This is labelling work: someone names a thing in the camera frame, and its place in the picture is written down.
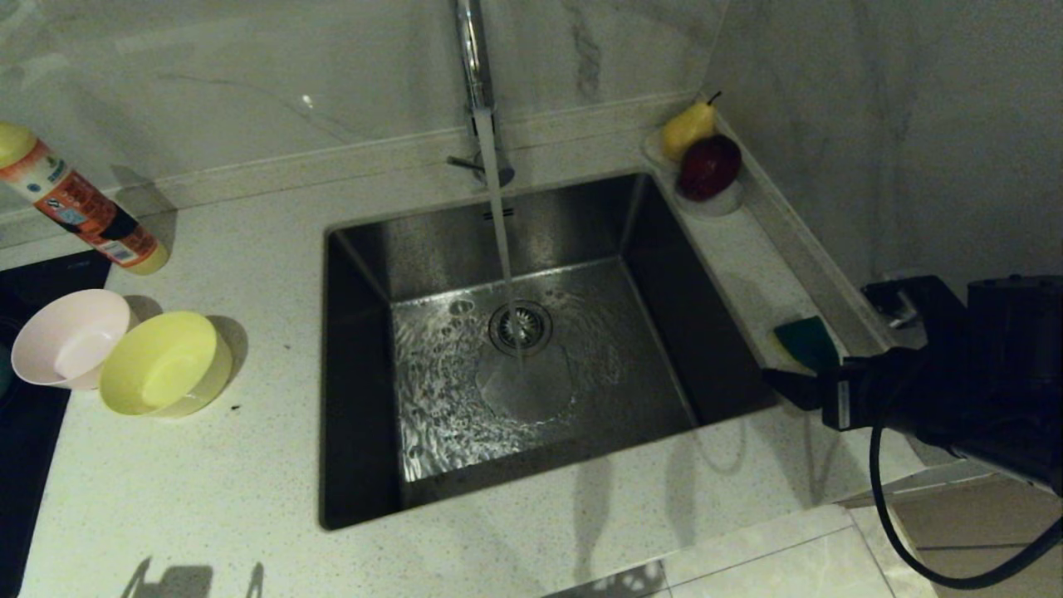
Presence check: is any pink plastic bowl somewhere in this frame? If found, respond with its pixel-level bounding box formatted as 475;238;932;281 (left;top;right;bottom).
11;288;142;390

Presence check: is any running tap water stream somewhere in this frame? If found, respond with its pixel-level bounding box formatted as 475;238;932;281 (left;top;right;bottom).
472;106;528;354

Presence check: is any yellow plastic bowl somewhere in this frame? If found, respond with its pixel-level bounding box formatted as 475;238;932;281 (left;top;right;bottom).
100;311;235;418

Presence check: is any dark red apple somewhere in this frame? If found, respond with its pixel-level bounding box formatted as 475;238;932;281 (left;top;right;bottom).
678;135;744;203

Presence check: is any stainless steel sink basin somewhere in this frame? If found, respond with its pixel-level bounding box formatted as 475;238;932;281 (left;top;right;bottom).
320;170;786;531

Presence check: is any black induction cooktop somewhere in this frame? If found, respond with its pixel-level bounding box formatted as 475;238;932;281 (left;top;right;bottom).
0;252;111;598

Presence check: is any chrome kitchen faucet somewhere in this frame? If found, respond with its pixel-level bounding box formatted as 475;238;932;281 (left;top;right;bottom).
446;0;516;188

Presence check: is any yellow pear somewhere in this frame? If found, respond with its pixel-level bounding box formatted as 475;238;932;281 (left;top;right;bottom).
660;91;723;164

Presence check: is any black camera cable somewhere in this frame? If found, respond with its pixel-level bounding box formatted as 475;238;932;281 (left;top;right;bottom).
868;357;1063;592

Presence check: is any metal sink drain strainer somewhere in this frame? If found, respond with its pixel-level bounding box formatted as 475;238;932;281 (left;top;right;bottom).
488;300;554;358

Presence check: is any small white dish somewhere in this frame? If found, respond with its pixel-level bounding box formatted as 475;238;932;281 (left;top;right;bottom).
644;129;747;218

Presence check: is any green and yellow sponge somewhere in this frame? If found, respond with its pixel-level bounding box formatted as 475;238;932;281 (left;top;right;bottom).
774;316;841;375

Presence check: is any orange label detergent bottle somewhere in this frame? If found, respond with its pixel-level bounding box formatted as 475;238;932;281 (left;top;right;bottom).
0;122;169;277

